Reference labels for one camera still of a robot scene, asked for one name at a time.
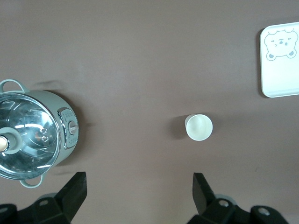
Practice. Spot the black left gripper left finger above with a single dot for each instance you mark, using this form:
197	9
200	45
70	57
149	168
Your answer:
74	193

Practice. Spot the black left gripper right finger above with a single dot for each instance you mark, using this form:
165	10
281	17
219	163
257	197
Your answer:
202	193

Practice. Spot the white IKEA cup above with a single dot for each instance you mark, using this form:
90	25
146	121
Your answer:
199	127

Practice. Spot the glass pot lid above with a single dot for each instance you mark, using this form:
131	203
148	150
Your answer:
30	135

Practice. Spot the sage green electric pot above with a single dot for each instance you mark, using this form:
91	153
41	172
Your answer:
66	109

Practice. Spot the cream bear print tray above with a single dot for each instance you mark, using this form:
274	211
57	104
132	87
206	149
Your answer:
280	70

